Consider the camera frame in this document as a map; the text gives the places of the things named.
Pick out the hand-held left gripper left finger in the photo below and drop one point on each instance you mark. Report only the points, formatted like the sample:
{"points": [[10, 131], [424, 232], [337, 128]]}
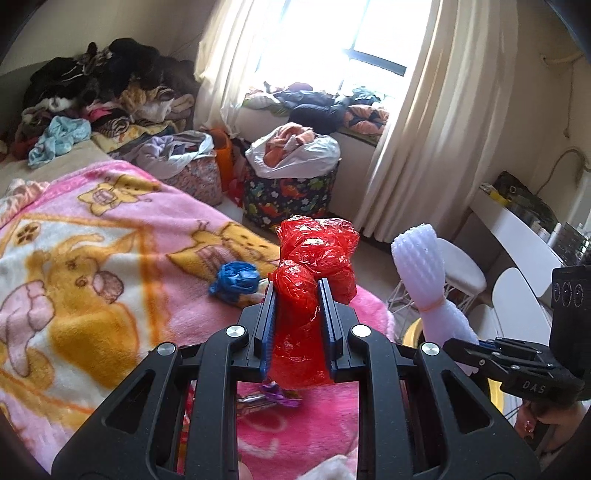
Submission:
{"points": [[268, 325]]}

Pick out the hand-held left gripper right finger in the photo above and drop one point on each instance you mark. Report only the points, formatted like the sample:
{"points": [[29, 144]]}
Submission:
{"points": [[327, 325]]}

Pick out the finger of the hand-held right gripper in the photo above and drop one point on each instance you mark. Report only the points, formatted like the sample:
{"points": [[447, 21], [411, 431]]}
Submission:
{"points": [[512, 345], [475, 357]]}

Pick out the red plastic bag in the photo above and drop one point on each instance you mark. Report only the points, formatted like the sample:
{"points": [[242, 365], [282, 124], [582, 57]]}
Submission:
{"points": [[304, 295]]}

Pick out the blue plastic bag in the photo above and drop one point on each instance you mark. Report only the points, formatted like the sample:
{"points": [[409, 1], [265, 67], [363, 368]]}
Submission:
{"points": [[235, 279]]}

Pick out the yellow bin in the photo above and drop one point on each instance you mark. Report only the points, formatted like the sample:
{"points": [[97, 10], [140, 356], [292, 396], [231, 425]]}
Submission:
{"points": [[412, 332]]}

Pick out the person's right hand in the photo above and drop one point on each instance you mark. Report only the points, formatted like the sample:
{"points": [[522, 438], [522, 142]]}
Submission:
{"points": [[554, 422]]}

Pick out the person's left hand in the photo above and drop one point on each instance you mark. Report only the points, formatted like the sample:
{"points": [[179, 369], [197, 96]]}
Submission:
{"points": [[244, 473]]}

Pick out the white chair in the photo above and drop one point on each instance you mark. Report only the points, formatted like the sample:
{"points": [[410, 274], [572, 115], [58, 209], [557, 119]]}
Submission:
{"points": [[512, 295]]}

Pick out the purple candy wrapper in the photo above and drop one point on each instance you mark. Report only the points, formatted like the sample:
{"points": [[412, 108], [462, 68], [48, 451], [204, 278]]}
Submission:
{"points": [[277, 394]]}

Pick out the white desk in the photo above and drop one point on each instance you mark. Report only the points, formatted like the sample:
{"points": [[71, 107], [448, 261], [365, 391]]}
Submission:
{"points": [[512, 230]]}

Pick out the dinosaur print storage basket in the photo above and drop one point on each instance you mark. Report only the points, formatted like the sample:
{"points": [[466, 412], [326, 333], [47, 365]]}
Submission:
{"points": [[286, 196]]}

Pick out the dark clutter on desk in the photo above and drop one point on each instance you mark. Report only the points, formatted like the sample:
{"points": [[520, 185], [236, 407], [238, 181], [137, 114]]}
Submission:
{"points": [[521, 196]]}

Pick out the white cloth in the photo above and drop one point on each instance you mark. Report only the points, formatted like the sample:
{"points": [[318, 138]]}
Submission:
{"points": [[332, 468]]}

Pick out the floral fabric basket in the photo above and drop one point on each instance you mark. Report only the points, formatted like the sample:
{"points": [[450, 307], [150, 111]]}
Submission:
{"points": [[201, 180]]}

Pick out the white plastic bag of clothes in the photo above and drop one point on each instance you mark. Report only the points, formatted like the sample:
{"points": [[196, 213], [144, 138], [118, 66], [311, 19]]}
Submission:
{"points": [[314, 154]]}

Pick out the orange plastic container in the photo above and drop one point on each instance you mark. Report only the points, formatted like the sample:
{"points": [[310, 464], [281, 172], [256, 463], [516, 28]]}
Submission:
{"points": [[224, 157]]}

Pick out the pink cartoon printed blanket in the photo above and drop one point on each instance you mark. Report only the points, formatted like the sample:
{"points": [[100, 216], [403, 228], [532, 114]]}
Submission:
{"points": [[92, 277]]}

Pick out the grey purple clothes heap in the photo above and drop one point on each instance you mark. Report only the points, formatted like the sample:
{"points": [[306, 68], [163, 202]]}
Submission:
{"points": [[161, 147]]}

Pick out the clothes heap on window seat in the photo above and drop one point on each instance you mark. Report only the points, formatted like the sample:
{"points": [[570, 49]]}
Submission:
{"points": [[318, 108]]}

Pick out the long cream curtain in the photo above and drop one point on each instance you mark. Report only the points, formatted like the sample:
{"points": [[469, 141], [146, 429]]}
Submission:
{"points": [[443, 129]]}

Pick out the short cream curtain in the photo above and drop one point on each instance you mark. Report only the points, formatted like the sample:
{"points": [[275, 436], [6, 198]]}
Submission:
{"points": [[221, 60]]}

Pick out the light blue cloth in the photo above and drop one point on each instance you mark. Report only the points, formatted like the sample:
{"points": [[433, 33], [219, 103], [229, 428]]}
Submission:
{"points": [[57, 138]]}

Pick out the pile of dark clothes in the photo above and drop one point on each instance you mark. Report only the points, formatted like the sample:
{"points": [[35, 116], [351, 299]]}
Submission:
{"points": [[101, 78]]}

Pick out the black window frame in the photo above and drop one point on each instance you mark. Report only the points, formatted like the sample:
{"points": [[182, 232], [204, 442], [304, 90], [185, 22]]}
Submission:
{"points": [[374, 62]]}

